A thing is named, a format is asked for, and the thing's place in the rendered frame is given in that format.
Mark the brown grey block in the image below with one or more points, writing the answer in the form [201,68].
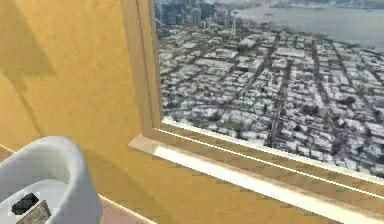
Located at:
[36,215]

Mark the tan framed window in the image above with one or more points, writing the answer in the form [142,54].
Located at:
[266,83]

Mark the small black object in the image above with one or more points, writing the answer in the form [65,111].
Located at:
[24,203]

